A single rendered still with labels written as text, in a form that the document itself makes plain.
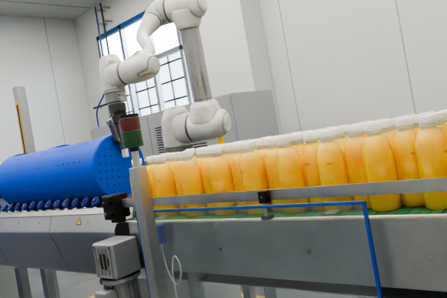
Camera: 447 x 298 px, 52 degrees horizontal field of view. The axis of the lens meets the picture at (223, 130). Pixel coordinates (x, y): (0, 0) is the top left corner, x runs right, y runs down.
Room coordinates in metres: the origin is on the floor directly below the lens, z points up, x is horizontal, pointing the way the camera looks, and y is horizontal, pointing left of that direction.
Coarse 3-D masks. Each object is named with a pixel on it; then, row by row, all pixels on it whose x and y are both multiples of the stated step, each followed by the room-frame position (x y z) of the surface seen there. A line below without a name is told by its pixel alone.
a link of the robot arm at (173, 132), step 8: (168, 112) 2.44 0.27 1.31; (176, 112) 2.43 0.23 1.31; (184, 112) 2.45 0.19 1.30; (168, 120) 2.43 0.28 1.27; (176, 120) 2.41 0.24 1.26; (184, 120) 2.40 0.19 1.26; (168, 128) 2.43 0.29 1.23; (176, 128) 2.41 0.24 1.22; (184, 128) 2.39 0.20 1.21; (168, 136) 2.43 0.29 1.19; (176, 136) 2.42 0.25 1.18; (184, 136) 2.41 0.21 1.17; (168, 144) 2.44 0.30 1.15; (176, 144) 2.43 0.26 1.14; (184, 144) 2.44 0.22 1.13
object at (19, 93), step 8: (16, 88) 3.04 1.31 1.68; (24, 88) 3.08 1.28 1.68; (16, 96) 3.05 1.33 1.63; (24, 96) 3.07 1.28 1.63; (16, 104) 3.06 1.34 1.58; (24, 104) 3.06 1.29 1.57; (24, 112) 3.06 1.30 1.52; (24, 120) 3.05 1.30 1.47; (24, 128) 3.04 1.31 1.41; (24, 136) 3.04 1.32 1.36; (32, 136) 3.08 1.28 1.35; (24, 144) 3.05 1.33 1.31; (32, 144) 3.07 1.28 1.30; (24, 152) 3.06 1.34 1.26; (32, 152) 3.06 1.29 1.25; (56, 272) 3.08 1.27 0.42; (56, 280) 3.08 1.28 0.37; (56, 288) 3.07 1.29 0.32
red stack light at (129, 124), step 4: (136, 116) 1.36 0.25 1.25; (120, 120) 1.35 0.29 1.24; (124, 120) 1.34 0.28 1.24; (128, 120) 1.34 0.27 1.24; (132, 120) 1.35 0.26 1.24; (136, 120) 1.35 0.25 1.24; (120, 124) 1.35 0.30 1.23; (124, 124) 1.34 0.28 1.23; (128, 124) 1.34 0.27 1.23; (132, 124) 1.35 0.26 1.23; (136, 124) 1.35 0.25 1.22; (140, 124) 1.37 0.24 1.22; (120, 128) 1.36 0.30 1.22; (124, 128) 1.34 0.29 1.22; (128, 128) 1.34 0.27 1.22; (132, 128) 1.34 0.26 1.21; (136, 128) 1.35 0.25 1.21; (140, 128) 1.37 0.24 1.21
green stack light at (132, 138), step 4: (124, 132) 1.34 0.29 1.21; (128, 132) 1.34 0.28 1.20; (132, 132) 1.34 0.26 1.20; (136, 132) 1.35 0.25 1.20; (140, 132) 1.36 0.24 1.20; (124, 136) 1.35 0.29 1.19; (128, 136) 1.34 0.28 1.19; (132, 136) 1.34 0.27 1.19; (136, 136) 1.35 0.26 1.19; (140, 136) 1.36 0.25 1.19; (124, 140) 1.35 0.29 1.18; (128, 140) 1.34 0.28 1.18; (132, 140) 1.34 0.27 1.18; (136, 140) 1.35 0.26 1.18; (140, 140) 1.36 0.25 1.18; (124, 144) 1.35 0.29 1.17; (128, 144) 1.34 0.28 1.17; (132, 144) 1.34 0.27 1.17; (136, 144) 1.35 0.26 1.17; (140, 144) 1.35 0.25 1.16; (124, 148) 1.35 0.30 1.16
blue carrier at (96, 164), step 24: (72, 144) 2.10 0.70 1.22; (96, 144) 1.92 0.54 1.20; (0, 168) 2.42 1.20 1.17; (24, 168) 2.24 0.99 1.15; (48, 168) 2.09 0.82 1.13; (72, 168) 1.97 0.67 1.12; (96, 168) 1.89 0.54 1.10; (120, 168) 1.98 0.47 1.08; (0, 192) 2.41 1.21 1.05; (24, 192) 2.26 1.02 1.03; (48, 192) 2.14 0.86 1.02; (72, 192) 2.03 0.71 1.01; (96, 192) 1.93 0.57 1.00
